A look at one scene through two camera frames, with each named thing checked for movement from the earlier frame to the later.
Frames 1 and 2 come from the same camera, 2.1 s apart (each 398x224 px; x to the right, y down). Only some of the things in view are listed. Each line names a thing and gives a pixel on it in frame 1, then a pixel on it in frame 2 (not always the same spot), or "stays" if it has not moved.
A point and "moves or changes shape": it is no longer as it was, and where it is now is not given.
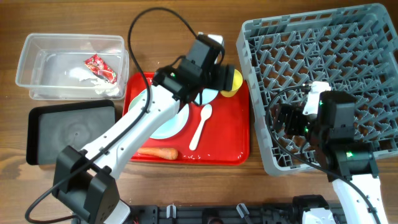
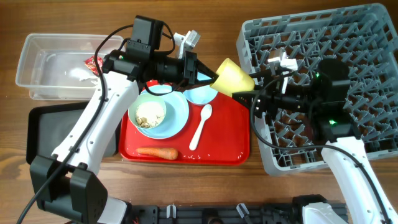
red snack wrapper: [97, 65] stays
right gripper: [289, 119] → [259, 103]
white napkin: [104, 87] stays
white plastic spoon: [205, 112] stays
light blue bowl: [208, 95] stays
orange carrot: [170, 154] stays
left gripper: [224, 77] → [190, 67]
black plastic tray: [51, 129] stays
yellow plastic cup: [237, 84] moves or changes shape
